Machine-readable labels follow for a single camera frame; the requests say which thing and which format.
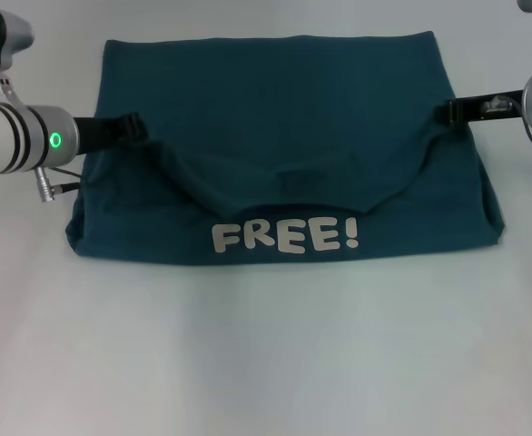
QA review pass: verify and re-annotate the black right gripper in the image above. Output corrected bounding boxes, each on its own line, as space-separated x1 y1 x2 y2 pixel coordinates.
437 87 528 127

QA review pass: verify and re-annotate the arm cable with plug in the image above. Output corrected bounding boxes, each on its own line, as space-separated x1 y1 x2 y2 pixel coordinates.
33 164 86 203
479 94 532 161

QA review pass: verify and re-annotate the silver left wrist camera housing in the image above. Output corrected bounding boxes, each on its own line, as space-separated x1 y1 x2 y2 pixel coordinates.
0 5 36 109

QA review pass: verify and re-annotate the blue shirt with FREE print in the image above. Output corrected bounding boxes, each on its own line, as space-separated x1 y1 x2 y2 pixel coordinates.
64 30 506 270

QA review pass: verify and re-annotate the left arm cable with plug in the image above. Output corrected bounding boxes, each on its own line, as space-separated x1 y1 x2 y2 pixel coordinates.
33 164 86 203

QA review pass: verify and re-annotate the right arm cable with plug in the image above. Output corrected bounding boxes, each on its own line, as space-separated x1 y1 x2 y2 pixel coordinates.
479 94 532 161

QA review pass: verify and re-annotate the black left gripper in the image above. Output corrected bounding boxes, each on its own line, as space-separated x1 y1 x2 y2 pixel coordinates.
72 112 152 154

